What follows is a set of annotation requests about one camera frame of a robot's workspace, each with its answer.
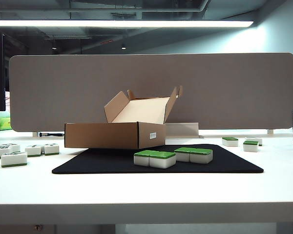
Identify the green white mahjong tile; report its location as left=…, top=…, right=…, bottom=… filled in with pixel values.
left=133, top=150, right=151, bottom=167
left=148, top=151, right=177, bottom=169
left=174, top=147, right=191, bottom=163
left=222, top=136, right=239, bottom=147
left=243, top=140, right=260, bottom=152
left=189, top=148, right=213, bottom=164
left=245, top=137, right=263, bottom=146

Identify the brown cardboard box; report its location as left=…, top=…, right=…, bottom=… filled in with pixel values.
left=64, top=85, right=184, bottom=150

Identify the three bamboo mahjong tile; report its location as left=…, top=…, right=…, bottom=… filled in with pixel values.
left=43, top=143, right=60, bottom=156

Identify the two bamboo mahjong tile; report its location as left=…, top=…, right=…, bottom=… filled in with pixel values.
left=24, top=145, right=43, bottom=157

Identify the eight bamboo mahjong tile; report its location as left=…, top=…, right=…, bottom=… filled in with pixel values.
left=1, top=143, right=21, bottom=153

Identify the bird print mahjong tile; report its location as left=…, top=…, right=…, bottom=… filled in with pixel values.
left=0, top=151, right=28, bottom=168

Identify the six bamboo mahjong tile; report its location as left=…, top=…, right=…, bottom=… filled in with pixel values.
left=0, top=146, right=12, bottom=159

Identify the black rectangular mat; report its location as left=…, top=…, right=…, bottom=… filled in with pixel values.
left=51, top=143, right=264, bottom=175

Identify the taupe felt desk divider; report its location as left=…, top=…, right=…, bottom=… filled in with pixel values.
left=9, top=52, right=293, bottom=133

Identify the long white light strip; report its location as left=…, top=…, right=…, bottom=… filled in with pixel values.
left=0, top=19, right=254, bottom=28

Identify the green white packaging bag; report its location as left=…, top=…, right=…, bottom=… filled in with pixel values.
left=0, top=117, right=12, bottom=132

